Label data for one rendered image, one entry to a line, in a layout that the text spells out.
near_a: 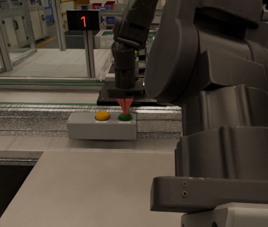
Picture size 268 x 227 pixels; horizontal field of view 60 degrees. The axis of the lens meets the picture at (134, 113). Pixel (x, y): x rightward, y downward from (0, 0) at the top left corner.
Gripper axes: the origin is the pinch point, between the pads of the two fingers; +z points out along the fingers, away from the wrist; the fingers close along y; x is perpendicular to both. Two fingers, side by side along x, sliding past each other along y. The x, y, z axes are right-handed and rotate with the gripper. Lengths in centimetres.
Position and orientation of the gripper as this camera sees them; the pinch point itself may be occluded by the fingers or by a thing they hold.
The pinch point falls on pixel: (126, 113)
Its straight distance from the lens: 70.3
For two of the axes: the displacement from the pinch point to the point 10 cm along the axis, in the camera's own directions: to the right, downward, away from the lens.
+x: -0.4, 4.8, -8.8
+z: 0.0, 8.8, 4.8
